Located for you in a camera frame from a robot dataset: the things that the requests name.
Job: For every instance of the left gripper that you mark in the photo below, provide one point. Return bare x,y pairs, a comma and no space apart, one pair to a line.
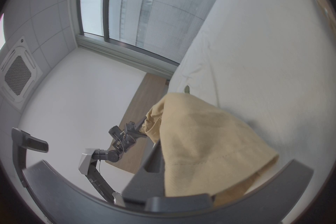
129,129

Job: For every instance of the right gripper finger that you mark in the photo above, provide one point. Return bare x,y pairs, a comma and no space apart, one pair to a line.
153,165

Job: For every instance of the beige garment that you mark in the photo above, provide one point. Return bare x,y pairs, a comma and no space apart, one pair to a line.
204,144

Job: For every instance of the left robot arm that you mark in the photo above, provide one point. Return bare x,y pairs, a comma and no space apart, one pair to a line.
85,162

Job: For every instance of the bed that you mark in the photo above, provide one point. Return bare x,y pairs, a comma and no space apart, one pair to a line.
262,47

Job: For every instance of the pile of clothes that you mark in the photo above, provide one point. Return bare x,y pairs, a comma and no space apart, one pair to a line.
187,89

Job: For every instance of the window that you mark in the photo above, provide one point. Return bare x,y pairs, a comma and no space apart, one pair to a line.
157,7

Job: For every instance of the white ceiling air vent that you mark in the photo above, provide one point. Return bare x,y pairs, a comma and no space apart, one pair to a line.
18,73

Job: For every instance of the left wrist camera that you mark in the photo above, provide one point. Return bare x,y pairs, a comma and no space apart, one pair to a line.
115,131

